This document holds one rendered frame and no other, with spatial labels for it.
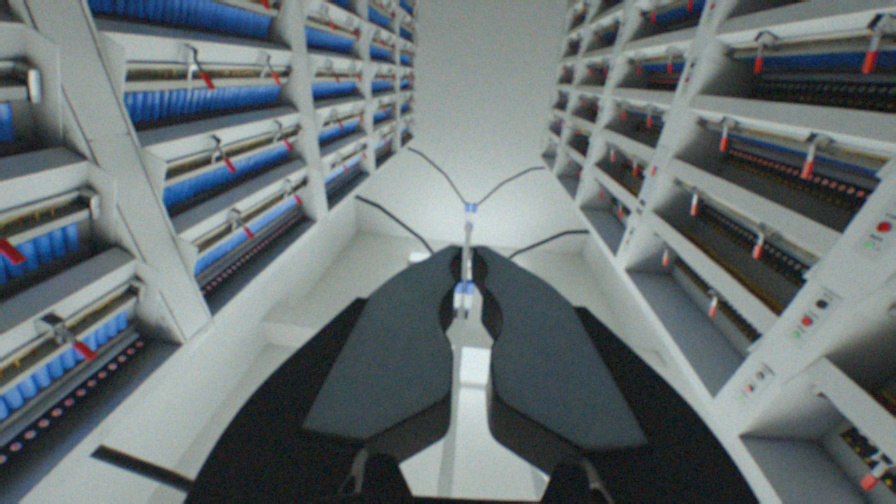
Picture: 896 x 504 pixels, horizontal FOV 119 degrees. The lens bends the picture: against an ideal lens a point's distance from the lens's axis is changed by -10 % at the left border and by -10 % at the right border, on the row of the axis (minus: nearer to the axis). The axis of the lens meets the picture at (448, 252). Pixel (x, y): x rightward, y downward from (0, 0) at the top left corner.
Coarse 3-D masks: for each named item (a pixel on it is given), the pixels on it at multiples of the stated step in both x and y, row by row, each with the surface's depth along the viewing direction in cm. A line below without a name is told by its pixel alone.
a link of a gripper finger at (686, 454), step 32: (608, 352) 7; (640, 384) 6; (640, 416) 6; (672, 416) 6; (672, 448) 5; (704, 448) 5; (608, 480) 5; (640, 480) 5; (672, 480) 5; (704, 480) 5; (736, 480) 5
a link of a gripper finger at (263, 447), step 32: (352, 320) 8; (320, 352) 7; (288, 384) 6; (320, 384) 6; (256, 416) 5; (288, 416) 5; (224, 448) 5; (256, 448) 5; (288, 448) 5; (320, 448) 5; (352, 448) 5; (224, 480) 5; (256, 480) 5; (288, 480) 5; (320, 480) 5; (352, 480) 5
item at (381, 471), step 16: (368, 464) 5; (384, 464) 5; (560, 464) 5; (576, 464) 5; (368, 480) 5; (384, 480) 5; (400, 480) 5; (560, 480) 5; (576, 480) 5; (336, 496) 4; (352, 496) 4; (368, 496) 4; (384, 496) 4; (400, 496) 4; (416, 496) 4; (432, 496) 4; (544, 496) 4; (560, 496) 4; (576, 496) 4
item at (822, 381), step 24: (816, 360) 52; (792, 384) 55; (816, 384) 50; (840, 384) 47; (840, 408) 46; (864, 408) 44; (888, 408) 47; (864, 432) 47; (888, 432) 40; (864, 456) 52; (888, 456) 40; (864, 480) 44; (888, 480) 48
